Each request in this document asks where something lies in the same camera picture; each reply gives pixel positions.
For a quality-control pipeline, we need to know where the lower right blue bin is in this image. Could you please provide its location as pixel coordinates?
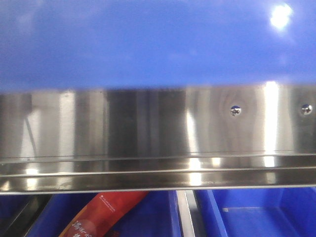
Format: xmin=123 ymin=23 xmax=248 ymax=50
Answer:
xmin=195 ymin=188 xmax=316 ymax=237

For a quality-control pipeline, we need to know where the large blue plastic bin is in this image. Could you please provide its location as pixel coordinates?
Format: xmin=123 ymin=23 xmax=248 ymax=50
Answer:
xmin=0 ymin=0 xmax=316 ymax=92

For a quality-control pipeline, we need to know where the left panel screw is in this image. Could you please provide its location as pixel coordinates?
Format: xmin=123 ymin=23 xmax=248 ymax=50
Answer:
xmin=230 ymin=105 xmax=242 ymax=117

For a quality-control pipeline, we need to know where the panel screw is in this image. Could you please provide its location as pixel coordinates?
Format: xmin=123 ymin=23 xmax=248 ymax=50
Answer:
xmin=230 ymin=105 xmax=242 ymax=117
xmin=301 ymin=104 xmax=313 ymax=116

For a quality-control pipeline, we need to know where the red snack package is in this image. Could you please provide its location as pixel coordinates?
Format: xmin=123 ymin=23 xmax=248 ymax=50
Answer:
xmin=59 ymin=191 xmax=149 ymax=237

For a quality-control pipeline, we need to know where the lower left blue bin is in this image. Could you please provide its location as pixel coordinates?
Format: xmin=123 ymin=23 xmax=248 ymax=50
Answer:
xmin=28 ymin=191 xmax=181 ymax=237

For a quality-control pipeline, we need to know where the steel divider bar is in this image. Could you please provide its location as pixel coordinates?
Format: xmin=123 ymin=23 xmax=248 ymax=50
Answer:
xmin=176 ymin=190 xmax=206 ymax=237

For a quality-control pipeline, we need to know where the right panel screw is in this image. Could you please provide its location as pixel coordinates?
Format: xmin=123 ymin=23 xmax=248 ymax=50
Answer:
xmin=301 ymin=104 xmax=313 ymax=116

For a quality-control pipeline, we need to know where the stainless steel rail panel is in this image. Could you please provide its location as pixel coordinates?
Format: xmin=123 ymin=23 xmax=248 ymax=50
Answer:
xmin=0 ymin=81 xmax=316 ymax=194

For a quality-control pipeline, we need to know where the black frame bar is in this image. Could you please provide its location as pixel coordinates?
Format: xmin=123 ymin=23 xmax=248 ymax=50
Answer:
xmin=0 ymin=195 xmax=52 ymax=237

